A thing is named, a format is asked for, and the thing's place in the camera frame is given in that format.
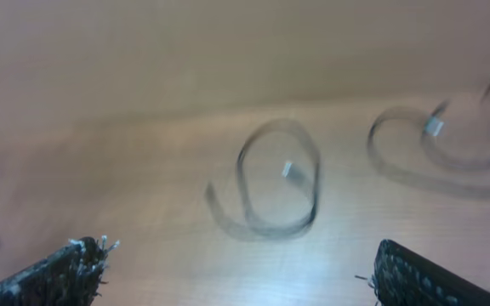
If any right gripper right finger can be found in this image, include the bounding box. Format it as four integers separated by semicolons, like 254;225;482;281
364;239;490;306

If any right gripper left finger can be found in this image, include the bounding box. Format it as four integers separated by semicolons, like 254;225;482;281
0;235;120;306

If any black usb cable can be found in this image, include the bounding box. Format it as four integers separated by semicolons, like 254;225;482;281
204;117;322;242

